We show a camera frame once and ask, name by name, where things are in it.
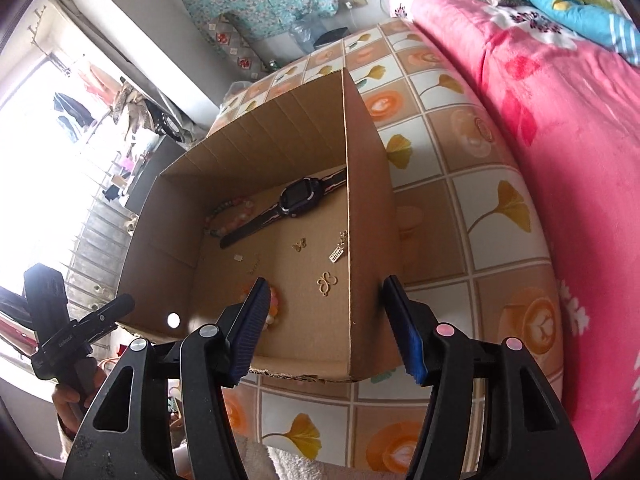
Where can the red patterned rolled mat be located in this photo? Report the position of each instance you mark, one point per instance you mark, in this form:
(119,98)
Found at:
(229,41)

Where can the grey cabinet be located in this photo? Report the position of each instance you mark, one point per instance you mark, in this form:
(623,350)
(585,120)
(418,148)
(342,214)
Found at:
(160,156)

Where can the gold dangle earring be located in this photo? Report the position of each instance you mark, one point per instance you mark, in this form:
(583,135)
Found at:
(340,249)

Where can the white fluffy towel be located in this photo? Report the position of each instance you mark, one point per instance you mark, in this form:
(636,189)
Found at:
(264,462)

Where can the pink floral quilt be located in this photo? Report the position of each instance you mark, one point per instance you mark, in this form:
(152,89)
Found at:
(570,112)

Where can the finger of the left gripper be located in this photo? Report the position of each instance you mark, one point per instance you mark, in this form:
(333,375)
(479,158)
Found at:
(104,320)

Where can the gold clover earring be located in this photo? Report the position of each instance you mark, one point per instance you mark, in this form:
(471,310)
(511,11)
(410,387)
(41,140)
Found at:
(326,281)

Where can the ginkgo pattern tablecloth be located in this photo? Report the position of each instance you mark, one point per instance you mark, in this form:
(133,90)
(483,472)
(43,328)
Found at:
(470,240)

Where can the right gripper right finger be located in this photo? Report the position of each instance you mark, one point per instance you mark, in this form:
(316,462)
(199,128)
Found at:
(527,434)

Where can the left hand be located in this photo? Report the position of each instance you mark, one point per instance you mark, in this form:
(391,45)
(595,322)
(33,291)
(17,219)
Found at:
(64,398)

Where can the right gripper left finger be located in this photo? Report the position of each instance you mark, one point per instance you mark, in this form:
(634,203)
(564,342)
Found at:
(125,434)

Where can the brown cardboard box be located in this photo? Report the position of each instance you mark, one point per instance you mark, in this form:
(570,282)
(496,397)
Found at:
(180,278)

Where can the pink strap smartwatch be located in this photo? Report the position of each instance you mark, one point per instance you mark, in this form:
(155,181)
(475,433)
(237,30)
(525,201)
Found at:
(294,201)

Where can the black camera module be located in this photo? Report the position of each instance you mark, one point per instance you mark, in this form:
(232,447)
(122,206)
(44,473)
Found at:
(45,294)

